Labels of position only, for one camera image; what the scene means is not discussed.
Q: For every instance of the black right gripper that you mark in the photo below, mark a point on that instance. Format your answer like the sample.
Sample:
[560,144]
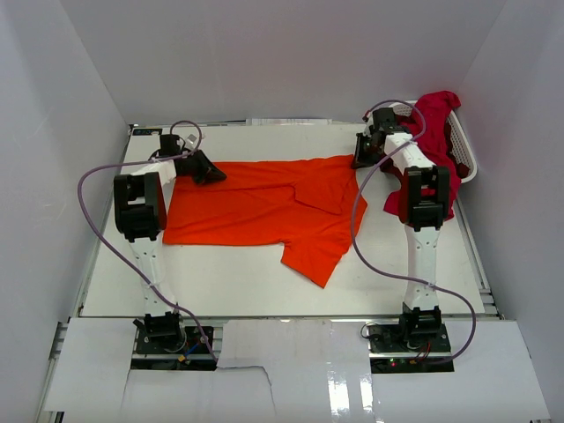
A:
[359,159]

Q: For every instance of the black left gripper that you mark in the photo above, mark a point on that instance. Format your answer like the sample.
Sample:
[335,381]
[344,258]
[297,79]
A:
[208,172]

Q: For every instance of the orange t shirt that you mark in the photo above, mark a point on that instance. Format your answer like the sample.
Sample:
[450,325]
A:
[311,207]

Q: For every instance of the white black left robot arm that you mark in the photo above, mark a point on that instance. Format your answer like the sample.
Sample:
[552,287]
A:
[141,217]

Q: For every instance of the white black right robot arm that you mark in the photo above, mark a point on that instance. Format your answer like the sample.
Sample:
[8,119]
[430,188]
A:
[422,207]

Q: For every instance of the pink magenta t shirt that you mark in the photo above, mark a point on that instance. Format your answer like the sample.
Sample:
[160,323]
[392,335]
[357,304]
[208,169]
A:
[436,108]

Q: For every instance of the maroon t shirt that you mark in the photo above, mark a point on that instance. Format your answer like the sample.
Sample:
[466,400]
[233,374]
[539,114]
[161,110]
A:
[401,146]

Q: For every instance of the white perforated laundry basket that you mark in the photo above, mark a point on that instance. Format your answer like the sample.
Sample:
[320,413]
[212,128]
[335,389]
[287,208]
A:
[428,139]

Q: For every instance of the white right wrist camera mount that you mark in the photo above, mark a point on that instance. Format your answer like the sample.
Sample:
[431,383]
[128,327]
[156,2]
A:
[370,127]

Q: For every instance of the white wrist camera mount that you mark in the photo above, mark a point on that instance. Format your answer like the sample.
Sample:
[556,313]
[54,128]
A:
[191,142]
[370,127]

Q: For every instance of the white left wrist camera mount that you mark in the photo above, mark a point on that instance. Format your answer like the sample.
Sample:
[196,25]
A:
[191,142]

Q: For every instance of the printed paper sheet at wall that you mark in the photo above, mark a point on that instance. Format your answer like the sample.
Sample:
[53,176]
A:
[287,121]

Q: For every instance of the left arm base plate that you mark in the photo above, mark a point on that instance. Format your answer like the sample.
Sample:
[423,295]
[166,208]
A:
[188,354]

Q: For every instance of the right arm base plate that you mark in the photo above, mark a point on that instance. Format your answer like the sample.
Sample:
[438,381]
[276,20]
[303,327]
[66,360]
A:
[389,354]

